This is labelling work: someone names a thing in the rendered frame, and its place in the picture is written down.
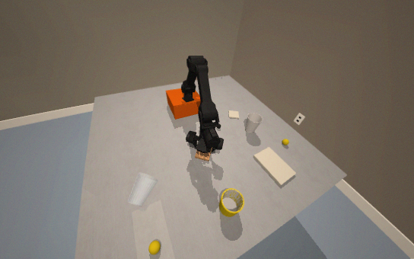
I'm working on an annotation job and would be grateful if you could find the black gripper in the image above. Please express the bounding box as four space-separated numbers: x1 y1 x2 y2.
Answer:
186 131 224 152

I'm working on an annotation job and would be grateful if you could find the wooden catapult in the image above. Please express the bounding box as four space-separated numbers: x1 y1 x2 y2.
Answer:
195 148 212 161

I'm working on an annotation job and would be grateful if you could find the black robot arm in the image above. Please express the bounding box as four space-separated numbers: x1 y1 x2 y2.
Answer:
181 56 220 153

